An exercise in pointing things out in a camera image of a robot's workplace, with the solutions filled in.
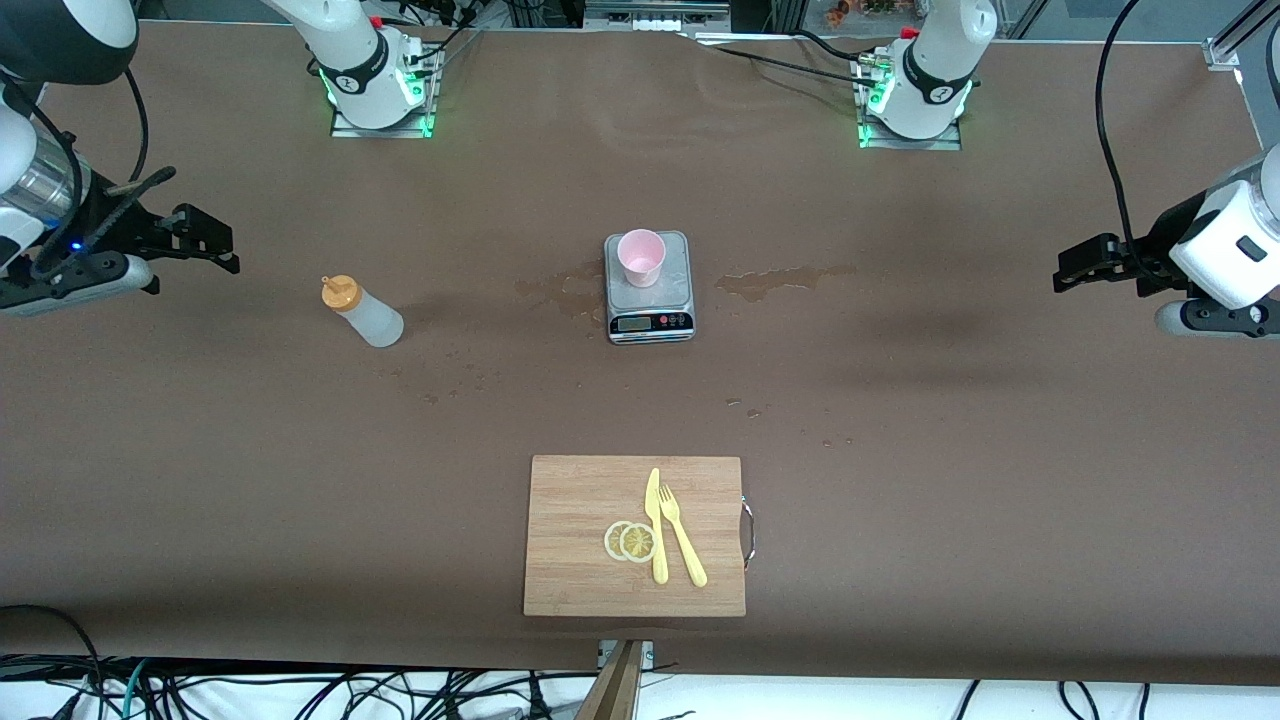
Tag brown table cover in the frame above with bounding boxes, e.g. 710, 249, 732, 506
0, 18, 1280, 687

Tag wooden metal bracket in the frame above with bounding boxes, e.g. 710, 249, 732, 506
575, 640, 656, 720

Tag yellow plastic fork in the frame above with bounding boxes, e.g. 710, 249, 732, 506
658, 484, 709, 589

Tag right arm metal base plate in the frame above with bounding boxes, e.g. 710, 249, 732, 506
330, 45, 437, 140

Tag black looped floor cable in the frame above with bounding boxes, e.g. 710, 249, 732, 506
0, 604, 106, 720

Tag black cable on table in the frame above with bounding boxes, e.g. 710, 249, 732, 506
690, 28, 881, 101

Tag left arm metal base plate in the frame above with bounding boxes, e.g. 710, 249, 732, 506
855, 55, 963, 152

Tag wooden cutting board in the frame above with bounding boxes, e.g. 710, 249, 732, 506
523, 455, 757, 618

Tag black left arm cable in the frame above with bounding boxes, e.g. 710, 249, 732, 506
1096, 0, 1151, 256

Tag pink plastic cup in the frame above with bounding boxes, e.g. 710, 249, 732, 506
617, 229, 667, 289

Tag clear sauce bottle orange cap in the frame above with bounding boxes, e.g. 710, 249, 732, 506
320, 274, 406, 350

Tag silver digital kitchen scale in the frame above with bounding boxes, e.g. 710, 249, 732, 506
603, 231, 697, 346

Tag yellow plastic knife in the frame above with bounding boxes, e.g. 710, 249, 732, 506
645, 467, 670, 586

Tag teal floor cable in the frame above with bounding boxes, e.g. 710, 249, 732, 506
122, 658, 153, 720

